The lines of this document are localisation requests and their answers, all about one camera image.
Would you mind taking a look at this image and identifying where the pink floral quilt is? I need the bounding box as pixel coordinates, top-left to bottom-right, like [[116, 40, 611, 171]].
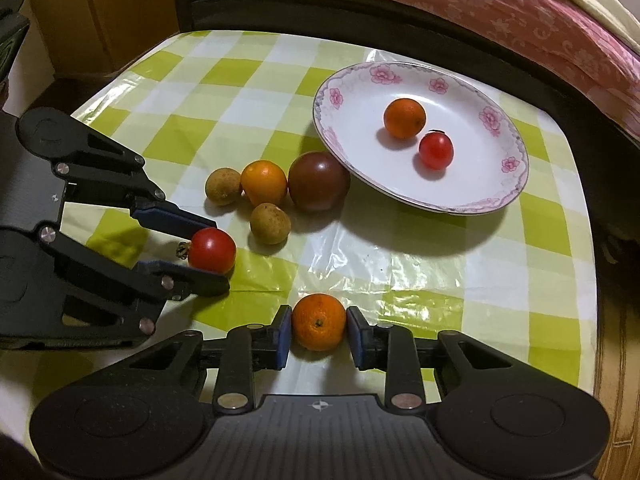
[[393, 0, 639, 140]]

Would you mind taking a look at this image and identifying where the dark purple tomato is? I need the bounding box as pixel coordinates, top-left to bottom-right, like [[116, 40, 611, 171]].
[[288, 151, 350, 212]]

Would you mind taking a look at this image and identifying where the red cherry tomato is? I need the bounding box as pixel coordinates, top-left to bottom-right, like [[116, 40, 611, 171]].
[[419, 130, 454, 171], [176, 228, 236, 275]]

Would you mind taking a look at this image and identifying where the green checkered tablecloth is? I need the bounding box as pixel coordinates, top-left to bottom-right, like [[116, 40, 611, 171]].
[[74, 32, 597, 390]]

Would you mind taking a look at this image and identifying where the white floral plate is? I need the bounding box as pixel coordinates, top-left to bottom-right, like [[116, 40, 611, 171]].
[[312, 61, 529, 216]]

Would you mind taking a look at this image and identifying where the wooden cabinet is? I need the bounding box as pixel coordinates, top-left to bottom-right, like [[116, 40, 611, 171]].
[[30, 0, 178, 78]]

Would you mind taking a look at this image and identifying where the dark bed frame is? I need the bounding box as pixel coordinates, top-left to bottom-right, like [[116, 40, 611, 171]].
[[175, 0, 639, 240]]

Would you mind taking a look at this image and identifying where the red cherry tomato in plate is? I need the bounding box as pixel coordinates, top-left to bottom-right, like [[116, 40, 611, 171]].
[[419, 130, 454, 171]]

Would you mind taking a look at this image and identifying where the orange tangerine in plate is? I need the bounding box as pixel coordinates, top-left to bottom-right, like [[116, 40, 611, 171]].
[[383, 98, 426, 140]]

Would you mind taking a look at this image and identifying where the brown longan fruit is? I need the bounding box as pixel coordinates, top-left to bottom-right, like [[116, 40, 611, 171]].
[[205, 168, 242, 206], [250, 203, 292, 245]]

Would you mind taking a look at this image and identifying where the small orange tangerine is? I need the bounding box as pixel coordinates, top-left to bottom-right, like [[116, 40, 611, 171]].
[[292, 294, 346, 352]]

